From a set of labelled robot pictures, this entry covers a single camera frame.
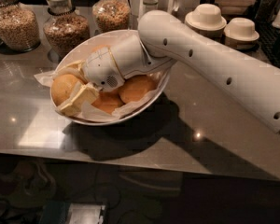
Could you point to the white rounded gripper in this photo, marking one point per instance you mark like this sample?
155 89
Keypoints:
100 67

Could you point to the yellowish orange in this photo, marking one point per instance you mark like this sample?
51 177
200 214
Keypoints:
62 87

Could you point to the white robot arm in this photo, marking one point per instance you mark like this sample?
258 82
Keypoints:
159 42

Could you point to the white oval bowl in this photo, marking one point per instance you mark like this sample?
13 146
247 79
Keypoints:
127 51

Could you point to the white paper liner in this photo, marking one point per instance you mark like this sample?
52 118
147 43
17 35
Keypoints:
91 115

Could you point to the orange front centre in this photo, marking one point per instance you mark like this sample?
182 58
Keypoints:
108 101

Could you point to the orange top right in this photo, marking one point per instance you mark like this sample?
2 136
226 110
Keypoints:
98 47

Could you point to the orange right front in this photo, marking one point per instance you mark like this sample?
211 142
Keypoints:
135 88

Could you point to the glass jar of granola middle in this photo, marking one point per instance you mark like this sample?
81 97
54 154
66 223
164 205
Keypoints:
65 29

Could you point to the glass jar of cereal right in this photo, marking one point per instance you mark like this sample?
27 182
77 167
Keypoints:
111 15

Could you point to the glass jar of cereal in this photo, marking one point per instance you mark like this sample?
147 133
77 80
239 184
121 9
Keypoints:
18 26
111 15

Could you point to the glass jar of cereal left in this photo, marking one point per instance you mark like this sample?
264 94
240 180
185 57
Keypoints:
18 26

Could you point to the grey box under table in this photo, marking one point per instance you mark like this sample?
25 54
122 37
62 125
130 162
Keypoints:
73 213

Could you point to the tall stack paper bowls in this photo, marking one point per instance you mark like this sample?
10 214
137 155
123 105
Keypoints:
206 20

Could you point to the short stack paper bowls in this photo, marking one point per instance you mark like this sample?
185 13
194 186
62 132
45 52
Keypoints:
240 33

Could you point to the dark glass jar right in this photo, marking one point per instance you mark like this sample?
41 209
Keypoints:
265 10

